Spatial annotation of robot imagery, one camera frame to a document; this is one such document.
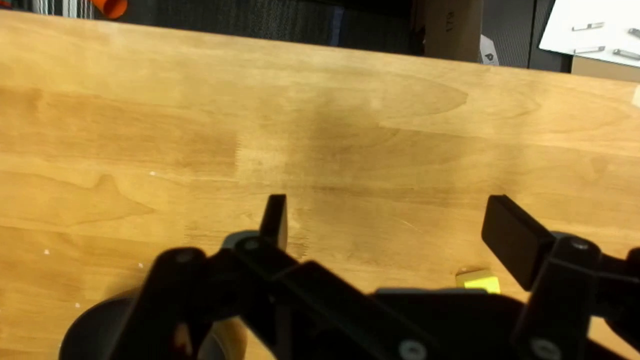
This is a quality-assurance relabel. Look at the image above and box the yellow block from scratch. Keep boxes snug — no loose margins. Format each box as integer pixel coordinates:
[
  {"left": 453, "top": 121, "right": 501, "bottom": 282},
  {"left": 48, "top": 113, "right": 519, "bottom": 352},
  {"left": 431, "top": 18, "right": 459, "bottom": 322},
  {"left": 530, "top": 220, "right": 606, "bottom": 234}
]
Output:
[{"left": 453, "top": 269, "right": 501, "bottom": 297}]

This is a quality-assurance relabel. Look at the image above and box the small white tag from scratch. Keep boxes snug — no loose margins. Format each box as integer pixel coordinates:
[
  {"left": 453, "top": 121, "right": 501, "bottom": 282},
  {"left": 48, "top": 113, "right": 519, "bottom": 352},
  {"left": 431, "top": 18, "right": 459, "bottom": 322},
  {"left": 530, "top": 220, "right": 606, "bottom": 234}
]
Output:
[{"left": 478, "top": 34, "right": 501, "bottom": 67}]

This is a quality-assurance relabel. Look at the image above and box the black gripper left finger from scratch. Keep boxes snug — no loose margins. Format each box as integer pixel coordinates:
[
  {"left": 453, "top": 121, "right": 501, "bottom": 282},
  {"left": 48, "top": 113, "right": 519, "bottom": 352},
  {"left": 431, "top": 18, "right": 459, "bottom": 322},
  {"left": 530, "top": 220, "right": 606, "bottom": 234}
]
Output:
[{"left": 105, "top": 195, "right": 431, "bottom": 360}]

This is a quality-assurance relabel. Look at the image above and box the orange round clamp knob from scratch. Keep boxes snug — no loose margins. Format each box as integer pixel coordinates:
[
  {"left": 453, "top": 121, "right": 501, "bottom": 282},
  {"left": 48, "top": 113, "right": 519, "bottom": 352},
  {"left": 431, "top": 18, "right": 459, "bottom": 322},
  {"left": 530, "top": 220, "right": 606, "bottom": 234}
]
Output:
[{"left": 90, "top": 0, "right": 129, "bottom": 21}]

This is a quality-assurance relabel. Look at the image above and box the black bowl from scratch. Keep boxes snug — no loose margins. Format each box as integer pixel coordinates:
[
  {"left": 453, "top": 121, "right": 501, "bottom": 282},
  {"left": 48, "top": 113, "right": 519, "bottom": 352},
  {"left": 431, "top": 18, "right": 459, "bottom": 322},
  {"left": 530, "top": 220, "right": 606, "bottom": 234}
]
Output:
[{"left": 57, "top": 297, "right": 250, "bottom": 360}]

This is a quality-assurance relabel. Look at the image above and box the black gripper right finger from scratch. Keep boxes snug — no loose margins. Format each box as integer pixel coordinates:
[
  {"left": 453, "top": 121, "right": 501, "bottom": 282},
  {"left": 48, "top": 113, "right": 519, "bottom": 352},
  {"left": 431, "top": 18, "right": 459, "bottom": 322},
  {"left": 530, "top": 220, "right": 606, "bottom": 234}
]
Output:
[{"left": 480, "top": 195, "right": 640, "bottom": 360}]

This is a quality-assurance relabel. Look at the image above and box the brown cardboard box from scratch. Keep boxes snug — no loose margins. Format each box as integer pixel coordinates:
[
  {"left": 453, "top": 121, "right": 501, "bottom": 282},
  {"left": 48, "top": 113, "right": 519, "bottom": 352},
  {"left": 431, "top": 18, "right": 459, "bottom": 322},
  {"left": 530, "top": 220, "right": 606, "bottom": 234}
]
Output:
[{"left": 410, "top": 0, "right": 485, "bottom": 65}]

